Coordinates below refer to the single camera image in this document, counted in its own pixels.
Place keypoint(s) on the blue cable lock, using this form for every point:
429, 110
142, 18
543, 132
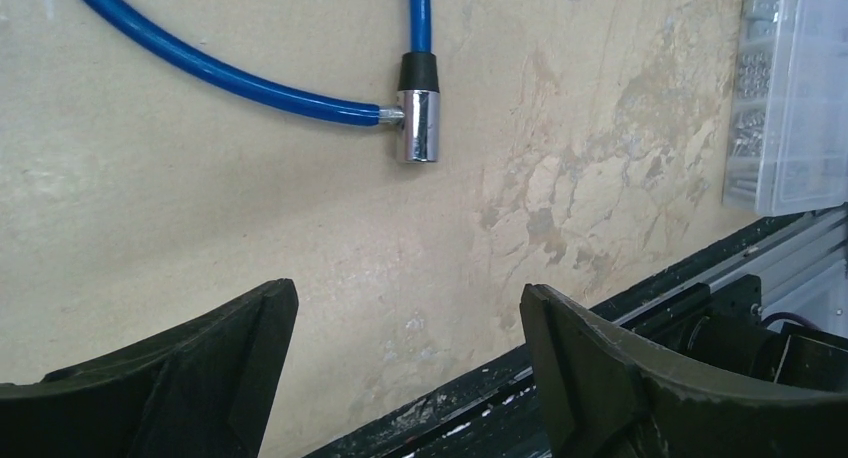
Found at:
416, 115

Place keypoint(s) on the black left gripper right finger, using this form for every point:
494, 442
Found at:
605, 391

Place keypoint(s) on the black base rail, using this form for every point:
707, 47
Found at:
494, 410

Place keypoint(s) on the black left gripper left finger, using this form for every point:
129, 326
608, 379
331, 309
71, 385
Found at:
204, 388

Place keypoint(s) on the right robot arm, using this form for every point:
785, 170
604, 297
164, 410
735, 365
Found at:
725, 329

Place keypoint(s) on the aluminium frame rail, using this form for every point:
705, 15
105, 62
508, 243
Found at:
774, 249

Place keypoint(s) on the clear plastic parts box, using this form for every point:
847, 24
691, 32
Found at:
787, 150

